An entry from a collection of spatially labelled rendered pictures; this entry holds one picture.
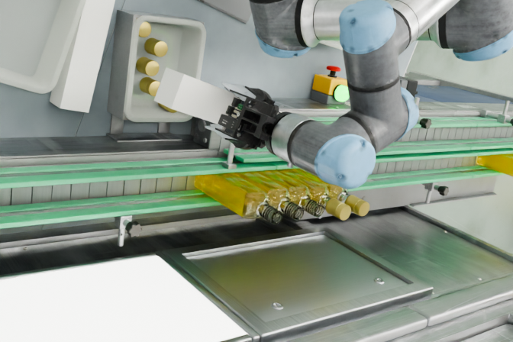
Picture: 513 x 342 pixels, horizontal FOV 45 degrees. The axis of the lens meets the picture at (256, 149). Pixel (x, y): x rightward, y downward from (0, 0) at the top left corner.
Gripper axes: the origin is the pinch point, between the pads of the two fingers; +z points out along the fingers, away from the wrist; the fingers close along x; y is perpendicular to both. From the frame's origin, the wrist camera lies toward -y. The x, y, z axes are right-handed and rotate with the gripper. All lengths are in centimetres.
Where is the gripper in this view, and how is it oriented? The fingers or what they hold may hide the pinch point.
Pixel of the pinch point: (225, 108)
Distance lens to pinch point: 113.2
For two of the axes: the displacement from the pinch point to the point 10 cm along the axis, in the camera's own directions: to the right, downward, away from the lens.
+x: -3.6, 9.3, 0.7
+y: -7.1, -2.3, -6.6
